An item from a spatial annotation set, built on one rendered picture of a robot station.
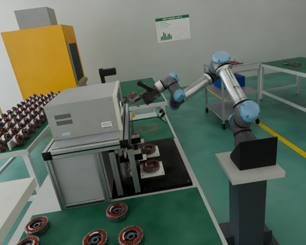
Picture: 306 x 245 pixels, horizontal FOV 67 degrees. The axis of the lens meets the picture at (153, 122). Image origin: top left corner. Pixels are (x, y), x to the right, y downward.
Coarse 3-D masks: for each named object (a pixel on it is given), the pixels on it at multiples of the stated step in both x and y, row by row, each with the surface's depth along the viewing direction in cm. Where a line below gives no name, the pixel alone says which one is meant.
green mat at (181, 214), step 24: (168, 192) 133; (192, 192) 130; (48, 216) 127; (72, 216) 125; (96, 216) 123; (144, 216) 118; (168, 216) 116; (192, 216) 114; (48, 240) 112; (72, 240) 110; (144, 240) 105; (168, 240) 103; (192, 240) 101; (216, 240) 100
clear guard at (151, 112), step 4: (144, 108) 181; (148, 108) 180; (152, 108) 178; (156, 108) 182; (132, 112) 176; (136, 112) 174; (140, 112) 173; (144, 112) 172; (148, 112) 171; (152, 112) 170; (156, 112) 169; (136, 116) 166; (140, 116) 165; (144, 116) 164; (148, 116) 163; (152, 116) 162; (156, 116) 161; (160, 116) 166; (132, 120) 160; (136, 120) 160; (164, 120) 164
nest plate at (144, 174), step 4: (160, 164) 156; (140, 168) 155; (160, 168) 151; (140, 172) 150; (144, 172) 150; (156, 172) 148; (160, 172) 147; (144, 176) 145; (148, 176) 146; (152, 176) 146
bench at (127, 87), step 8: (136, 80) 464; (144, 80) 453; (152, 80) 443; (128, 88) 403; (136, 88) 394; (144, 88) 387; (160, 96) 328; (128, 104) 313; (144, 104) 303; (152, 104) 301; (160, 104) 302
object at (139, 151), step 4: (136, 152) 147; (140, 152) 146; (136, 156) 145; (140, 156) 145; (144, 156) 149; (120, 160) 144; (124, 160) 145; (128, 160) 145; (140, 160) 146; (128, 164) 147; (128, 168) 148
